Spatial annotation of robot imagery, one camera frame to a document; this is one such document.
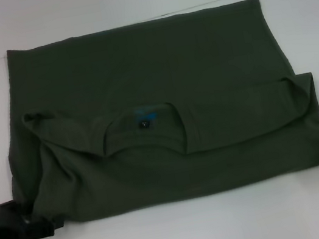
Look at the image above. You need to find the dark green FREE! t-shirt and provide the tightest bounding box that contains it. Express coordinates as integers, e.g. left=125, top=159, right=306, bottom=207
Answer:
left=0, top=0, right=319, bottom=235

